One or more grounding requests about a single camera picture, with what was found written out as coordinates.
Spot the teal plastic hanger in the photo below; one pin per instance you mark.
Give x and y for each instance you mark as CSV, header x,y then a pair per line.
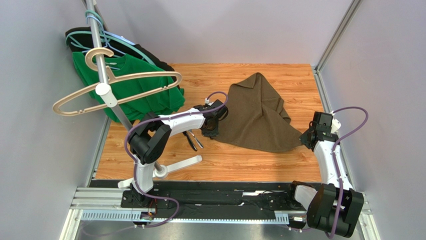
x,y
143,53

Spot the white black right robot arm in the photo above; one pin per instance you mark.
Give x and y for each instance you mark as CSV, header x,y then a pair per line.
x,y
335,207

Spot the beige plastic hanger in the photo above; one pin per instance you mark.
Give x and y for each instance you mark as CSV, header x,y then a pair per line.
x,y
113,90

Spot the white rack base foot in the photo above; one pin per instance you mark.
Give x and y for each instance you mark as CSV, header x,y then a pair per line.
x,y
143,178

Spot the aluminium frame rail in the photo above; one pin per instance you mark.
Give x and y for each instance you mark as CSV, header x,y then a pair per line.
x,y
113,204

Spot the light blue wire hanger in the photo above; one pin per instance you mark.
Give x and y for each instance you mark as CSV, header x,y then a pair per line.
x,y
79,39

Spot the brown cloth napkin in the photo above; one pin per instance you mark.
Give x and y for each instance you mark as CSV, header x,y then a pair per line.
x,y
257,118

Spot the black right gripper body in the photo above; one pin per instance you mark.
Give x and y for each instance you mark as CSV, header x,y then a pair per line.
x,y
308,138

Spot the silver fork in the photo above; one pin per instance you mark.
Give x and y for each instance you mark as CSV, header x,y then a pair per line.
x,y
196,139

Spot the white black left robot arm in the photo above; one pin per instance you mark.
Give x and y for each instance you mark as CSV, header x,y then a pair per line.
x,y
148,139

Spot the black garment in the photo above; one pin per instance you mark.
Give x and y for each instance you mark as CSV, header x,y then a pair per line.
x,y
128,58

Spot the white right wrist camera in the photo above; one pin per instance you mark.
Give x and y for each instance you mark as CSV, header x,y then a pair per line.
x,y
335,125

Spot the silver clothes rack pole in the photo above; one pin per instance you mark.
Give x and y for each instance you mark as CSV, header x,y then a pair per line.
x,y
96,61

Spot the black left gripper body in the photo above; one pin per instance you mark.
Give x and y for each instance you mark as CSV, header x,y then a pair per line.
x,y
213,130

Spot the green t-shirt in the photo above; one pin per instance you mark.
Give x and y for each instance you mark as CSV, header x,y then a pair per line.
x,y
139,86

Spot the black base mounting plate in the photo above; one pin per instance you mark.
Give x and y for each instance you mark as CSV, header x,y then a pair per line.
x,y
216,199

